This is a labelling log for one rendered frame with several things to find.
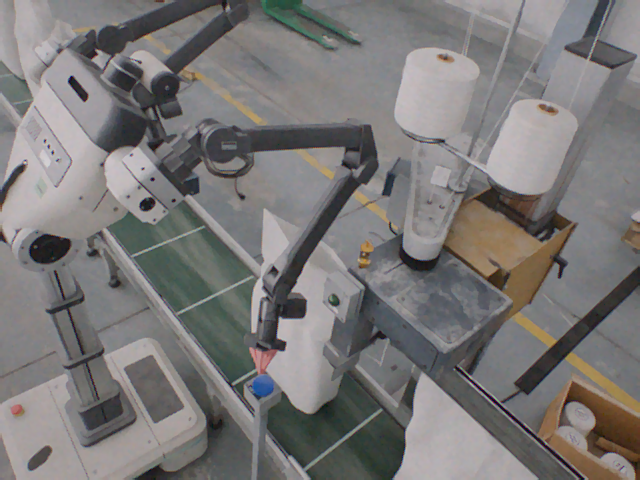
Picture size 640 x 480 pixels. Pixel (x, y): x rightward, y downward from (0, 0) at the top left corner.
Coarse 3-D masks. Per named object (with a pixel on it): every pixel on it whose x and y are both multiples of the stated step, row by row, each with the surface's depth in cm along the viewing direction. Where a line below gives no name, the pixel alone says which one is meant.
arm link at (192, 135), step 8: (208, 120) 110; (216, 120) 111; (192, 128) 108; (200, 128) 109; (184, 136) 108; (192, 136) 106; (200, 136) 106; (192, 144) 106; (200, 144) 107; (200, 152) 108
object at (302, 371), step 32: (288, 224) 166; (320, 256) 165; (256, 288) 180; (320, 288) 156; (256, 320) 186; (288, 320) 167; (320, 320) 164; (288, 352) 173; (320, 352) 163; (288, 384) 183; (320, 384) 172
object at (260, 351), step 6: (246, 342) 137; (252, 342) 135; (258, 348) 134; (264, 348) 134; (258, 354) 134; (270, 354) 138; (258, 360) 135; (270, 360) 138; (258, 366) 136; (264, 366) 138
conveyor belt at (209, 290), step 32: (128, 224) 255; (160, 224) 257; (192, 224) 260; (160, 256) 241; (192, 256) 243; (224, 256) 245; (160, 288) 226; (192, 288) 229; (224, 288) 231; (192, 320) 216; (224, 320) 217; (224, 352) 206; (352, 384) 201; (288, 416) 188; (320, 416) 190; (352, 416) 191; (384, 416) 192; (288, 448) 179; (320, 448) 180; (352, 448) 182; (384, 448) 183
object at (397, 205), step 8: (400, 176) 144; (400, 184) 145; (408, 184) 143; (392, 192) 149; (400, 192) 146; (392, 200) 150; (400, 200) 148; (392, 208) 152; (400, 208) 149; (392, 216) 153; (400, 216) 150; (400, 224) 152
